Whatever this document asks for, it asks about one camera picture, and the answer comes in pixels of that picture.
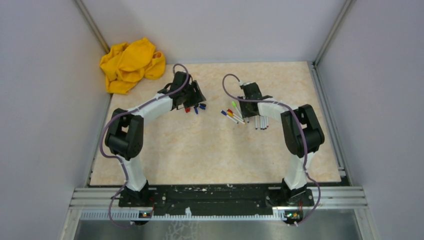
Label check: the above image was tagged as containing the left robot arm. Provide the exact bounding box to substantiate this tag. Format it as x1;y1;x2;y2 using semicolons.
104;71;206;207

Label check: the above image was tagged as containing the yellow cap marker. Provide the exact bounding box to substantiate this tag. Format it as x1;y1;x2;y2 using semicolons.
227;112;246;125

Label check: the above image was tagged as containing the red cap marker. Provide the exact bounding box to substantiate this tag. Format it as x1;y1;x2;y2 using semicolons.
227;108;244;123

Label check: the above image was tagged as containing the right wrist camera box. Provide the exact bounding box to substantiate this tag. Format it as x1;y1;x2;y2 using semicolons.
239;81;253;88

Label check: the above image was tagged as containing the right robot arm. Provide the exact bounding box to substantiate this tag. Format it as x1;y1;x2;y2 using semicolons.
240;82;325;206

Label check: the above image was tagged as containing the green cap marker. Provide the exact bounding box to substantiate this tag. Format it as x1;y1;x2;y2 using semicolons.
231;101;242;116

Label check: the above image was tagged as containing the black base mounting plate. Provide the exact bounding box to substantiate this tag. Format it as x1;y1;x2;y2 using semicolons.
118;183;315;217

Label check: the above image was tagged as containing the aluminium front rail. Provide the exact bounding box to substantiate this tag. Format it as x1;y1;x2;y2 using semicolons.
69;184;368;222

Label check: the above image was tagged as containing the yellow crumpled cloth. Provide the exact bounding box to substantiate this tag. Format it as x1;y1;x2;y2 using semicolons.
99;37;166;95

